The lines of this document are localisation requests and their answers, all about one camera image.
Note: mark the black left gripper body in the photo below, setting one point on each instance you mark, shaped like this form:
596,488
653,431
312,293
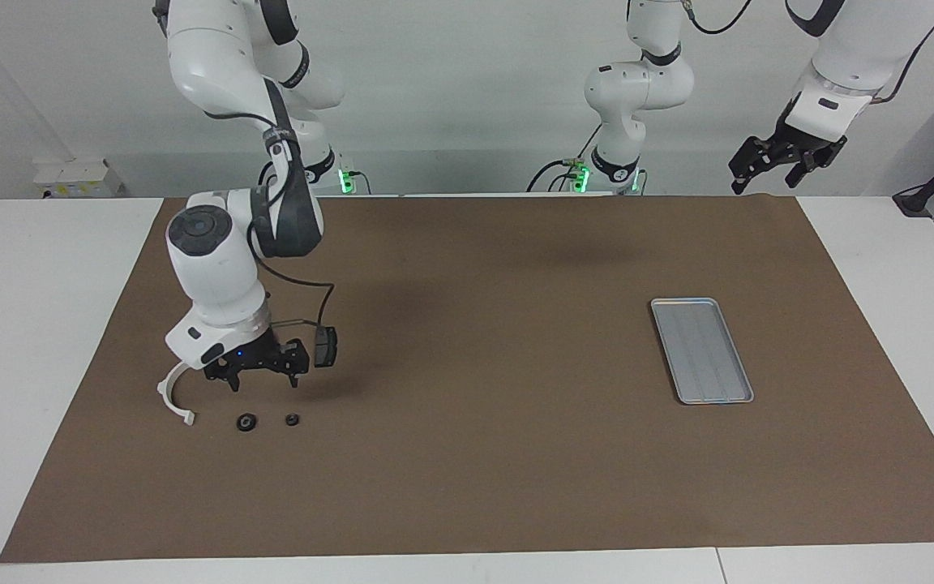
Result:
799,148

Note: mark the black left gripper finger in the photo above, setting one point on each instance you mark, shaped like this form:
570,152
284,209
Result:
807,169
749,161

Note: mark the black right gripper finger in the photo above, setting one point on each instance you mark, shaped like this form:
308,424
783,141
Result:
298,359
232,377

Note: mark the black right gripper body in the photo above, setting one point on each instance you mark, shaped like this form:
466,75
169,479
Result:
260,361

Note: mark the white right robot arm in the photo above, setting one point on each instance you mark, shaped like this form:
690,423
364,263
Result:
216,276

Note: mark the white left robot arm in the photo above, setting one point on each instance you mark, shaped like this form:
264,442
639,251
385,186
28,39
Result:
637,89

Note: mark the silver metal tray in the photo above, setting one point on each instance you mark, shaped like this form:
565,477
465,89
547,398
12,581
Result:
706,357

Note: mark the dark grey rectangular brake pad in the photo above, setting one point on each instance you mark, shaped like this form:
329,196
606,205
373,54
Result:
326,347

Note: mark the brown table mat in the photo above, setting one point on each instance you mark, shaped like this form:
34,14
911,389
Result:
475,446

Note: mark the white box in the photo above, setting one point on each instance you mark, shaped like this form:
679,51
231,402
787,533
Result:
78,178

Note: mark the white curved plastic bracket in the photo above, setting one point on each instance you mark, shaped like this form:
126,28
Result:
171,404

